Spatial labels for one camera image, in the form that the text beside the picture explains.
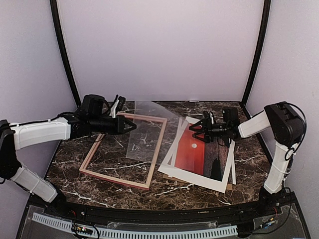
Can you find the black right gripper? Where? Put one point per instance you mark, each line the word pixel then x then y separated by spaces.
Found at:
pixel 209 137

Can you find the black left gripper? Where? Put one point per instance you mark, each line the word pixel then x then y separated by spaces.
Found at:
pixel 120 126

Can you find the clear acrylic sheet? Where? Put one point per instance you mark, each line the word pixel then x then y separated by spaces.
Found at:
pixel 143 140

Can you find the light wooden picture frame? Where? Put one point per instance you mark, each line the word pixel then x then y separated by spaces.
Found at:
pixel 106 159

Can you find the white photo mat board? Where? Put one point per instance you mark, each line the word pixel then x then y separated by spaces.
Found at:
pixel 199 164

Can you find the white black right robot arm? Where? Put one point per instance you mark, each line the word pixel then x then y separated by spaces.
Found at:
pixel 288 126

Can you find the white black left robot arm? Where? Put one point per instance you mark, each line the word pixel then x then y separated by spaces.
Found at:
pixel 14 137

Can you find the red sunset photo print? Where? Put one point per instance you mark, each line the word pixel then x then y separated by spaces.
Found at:
pixel 199 154

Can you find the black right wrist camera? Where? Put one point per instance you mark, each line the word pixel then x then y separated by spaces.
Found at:
pixel 230 115

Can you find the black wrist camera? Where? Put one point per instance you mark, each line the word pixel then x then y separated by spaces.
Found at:
pixel 92 105
pixel 230 115

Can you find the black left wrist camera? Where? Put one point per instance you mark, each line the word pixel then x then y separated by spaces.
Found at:
pixel 92 105

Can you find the black table edge rail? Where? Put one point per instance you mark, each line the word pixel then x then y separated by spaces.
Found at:
pixel 282 220

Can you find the grey slotted cable duct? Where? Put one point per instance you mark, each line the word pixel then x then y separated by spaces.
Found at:
pixel 137 231

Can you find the black corner post right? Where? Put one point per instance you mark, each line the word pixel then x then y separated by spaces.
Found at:
pixel 258 52

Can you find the black corner post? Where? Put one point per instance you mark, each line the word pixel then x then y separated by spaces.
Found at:
pixel 258 52
pixel 63 51

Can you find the black corner post left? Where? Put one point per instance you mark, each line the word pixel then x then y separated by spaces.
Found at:
pixel 63 51

